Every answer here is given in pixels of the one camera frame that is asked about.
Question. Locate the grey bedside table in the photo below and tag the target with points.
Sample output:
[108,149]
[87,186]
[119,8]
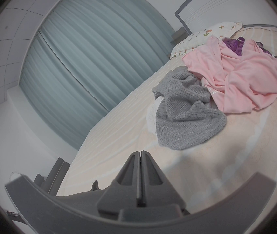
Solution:
[178,34]

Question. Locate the white garment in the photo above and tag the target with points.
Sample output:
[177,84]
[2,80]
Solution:
[152,116]

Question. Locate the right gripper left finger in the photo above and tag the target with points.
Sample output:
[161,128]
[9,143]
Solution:
[123,191]

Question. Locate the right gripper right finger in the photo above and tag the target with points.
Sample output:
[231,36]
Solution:
[155,191]

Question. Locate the black T-shirt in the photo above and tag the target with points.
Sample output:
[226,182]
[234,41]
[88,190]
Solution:
[84,196]

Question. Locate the black chest of drawers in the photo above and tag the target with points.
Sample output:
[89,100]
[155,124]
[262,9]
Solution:
[55,177]

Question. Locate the purple garment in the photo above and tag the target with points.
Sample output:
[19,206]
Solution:
[233,44]

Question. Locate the pink garment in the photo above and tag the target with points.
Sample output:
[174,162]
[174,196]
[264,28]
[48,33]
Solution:
[246,82]

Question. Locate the white printed pillow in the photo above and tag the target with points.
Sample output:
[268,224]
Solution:
[197,40]

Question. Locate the blue-green curtain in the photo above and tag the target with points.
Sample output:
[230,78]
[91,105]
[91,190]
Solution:
[92,57]

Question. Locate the bed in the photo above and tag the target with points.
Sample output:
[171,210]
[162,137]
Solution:
[226,167]

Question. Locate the grey knitted garment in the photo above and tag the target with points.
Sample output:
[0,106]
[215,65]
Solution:
[184,111]

